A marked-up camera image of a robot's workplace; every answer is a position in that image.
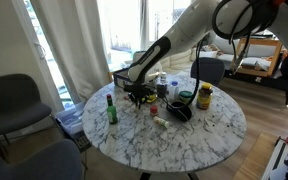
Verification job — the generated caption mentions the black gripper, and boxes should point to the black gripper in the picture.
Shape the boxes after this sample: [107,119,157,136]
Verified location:
[123,82,152,110]

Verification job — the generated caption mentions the green glass bottle red cap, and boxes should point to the green glass bottle red cap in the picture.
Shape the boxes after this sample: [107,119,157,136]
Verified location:
[105,93,119,126]

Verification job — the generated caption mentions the small white tube bottle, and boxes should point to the small white tube bottle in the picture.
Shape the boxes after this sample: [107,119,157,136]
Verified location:
[152,115,171,129]

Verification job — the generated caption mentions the white pill bottle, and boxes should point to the white pill bottle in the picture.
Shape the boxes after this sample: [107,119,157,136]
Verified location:
[159,71,168,85]

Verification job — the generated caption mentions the white bottle blue cap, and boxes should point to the white bottle blue cap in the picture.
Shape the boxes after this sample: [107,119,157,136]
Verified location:
[168,80,180,101]

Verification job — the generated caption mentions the amber vitamin bottle yellow lid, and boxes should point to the amber vitamin bottle yellow lid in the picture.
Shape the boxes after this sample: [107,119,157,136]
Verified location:
[196,82,214,111]

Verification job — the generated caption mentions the yellow black card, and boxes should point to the yellow black card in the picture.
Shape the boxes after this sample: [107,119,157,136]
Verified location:
[142,93,158,104]

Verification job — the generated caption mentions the small red cap jar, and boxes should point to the small red cap jar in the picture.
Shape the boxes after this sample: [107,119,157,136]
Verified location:
[149,104,159,118]

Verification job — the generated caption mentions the dark blue box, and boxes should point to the dark blue box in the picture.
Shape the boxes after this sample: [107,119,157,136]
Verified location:
[112,67,134,89]

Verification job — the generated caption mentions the clear cup of coffee beans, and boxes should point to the clear cup of coffee beans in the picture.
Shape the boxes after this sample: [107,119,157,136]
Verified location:
[155,82,168,99]

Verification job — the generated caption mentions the black bowl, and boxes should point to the black bowl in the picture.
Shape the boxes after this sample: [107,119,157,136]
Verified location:
[165,100,194,123]

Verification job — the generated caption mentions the small jar green lid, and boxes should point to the small jar green lid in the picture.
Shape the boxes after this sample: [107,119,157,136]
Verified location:
[178,90,195,107]

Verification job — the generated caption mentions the beige sofa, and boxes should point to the beige sofa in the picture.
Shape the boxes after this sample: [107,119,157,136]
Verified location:
[131,47,194,75]

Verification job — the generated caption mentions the black grid panel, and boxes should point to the black grid panel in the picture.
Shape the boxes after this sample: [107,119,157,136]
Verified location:
[73,131,93,154]

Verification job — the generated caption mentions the clear plastic storage bin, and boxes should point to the clear plastic storage bin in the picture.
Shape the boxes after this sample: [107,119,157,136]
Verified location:
[54,101,87,136]

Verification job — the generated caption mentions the beige curtain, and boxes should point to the beige curtain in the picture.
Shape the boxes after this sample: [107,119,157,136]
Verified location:
[29,0,112,103]

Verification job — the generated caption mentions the black low bench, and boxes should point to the black low bench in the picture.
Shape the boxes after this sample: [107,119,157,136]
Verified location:
[223,67,288,96]

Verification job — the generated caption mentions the grey shell chair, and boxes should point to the grey shell chair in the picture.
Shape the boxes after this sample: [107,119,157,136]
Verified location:
[0,138,84,180]
[0,73,54,158]

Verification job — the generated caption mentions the black robot cable hose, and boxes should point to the black robot cable hose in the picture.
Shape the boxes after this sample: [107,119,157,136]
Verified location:
[165,0,288,180]

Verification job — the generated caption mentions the wooden frame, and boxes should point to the wooden frame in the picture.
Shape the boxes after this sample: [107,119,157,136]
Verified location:
[234,37,284,78]

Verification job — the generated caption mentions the grey robot mounting frame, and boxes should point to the grey robot mounting frame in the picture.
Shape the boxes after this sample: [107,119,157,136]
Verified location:
[261,135,288,180]

